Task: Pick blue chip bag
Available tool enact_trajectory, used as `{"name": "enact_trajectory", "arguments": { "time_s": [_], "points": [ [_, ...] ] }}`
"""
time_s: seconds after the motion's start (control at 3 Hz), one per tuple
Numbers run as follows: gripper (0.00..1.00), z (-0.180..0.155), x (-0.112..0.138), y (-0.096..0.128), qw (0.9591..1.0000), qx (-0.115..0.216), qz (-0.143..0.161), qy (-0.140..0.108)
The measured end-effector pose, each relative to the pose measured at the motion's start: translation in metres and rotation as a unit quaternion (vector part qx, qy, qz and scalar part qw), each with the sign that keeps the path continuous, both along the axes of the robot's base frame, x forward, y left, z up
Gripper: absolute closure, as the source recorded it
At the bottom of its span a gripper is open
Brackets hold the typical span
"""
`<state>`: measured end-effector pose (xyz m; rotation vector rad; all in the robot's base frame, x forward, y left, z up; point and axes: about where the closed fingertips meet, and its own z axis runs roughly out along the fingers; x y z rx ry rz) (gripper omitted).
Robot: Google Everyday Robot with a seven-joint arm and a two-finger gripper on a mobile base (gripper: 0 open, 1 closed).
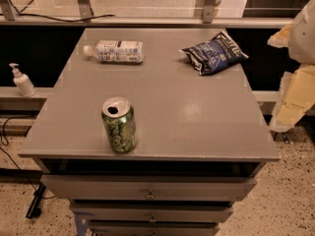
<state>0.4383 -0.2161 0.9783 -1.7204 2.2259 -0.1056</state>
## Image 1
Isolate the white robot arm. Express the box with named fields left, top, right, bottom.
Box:
left=288, top=0, right=315, bottom=64

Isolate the blue chip bag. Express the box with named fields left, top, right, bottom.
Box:
left=181, top=30, right=248, bottom=76

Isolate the green soda can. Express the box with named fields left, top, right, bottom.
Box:
left=101, top=96, right=136, bottom=153

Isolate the grey drawer cabinet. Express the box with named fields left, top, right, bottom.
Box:
left=18, top=28, right=281, bottom=236

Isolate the clear plastic water bottle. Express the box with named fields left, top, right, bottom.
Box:
left=83, top=40, right=144, bottom=64

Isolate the top grey drawer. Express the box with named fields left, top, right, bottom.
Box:
left=41, top=175, right=256, bottom=202

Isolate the grey drawer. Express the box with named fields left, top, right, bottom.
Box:
left=70, top=203, right=233, bottom=223
left=89, top=221, right=219, bottom=236
left=41, top=175, right=256, bottom=202

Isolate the middle grey drawer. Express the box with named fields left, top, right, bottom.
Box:
left=70, top=203, right=233, bottom=223

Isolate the bottom grey drawer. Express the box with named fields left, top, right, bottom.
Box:
left=89, top=221, right=219, bottom=236

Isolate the white pump dispenser bottle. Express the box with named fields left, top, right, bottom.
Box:
left=9, top=63, right=36, bottom=97

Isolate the grey metal window frame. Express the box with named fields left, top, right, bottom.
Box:
left=1, top=0, right=309, bottom=29

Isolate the black floor cable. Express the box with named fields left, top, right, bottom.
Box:
left=0, top=115, right=57, bottom=220

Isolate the black cable on ledge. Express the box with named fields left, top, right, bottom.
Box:
left=0, top=0, right=116, bottom=23

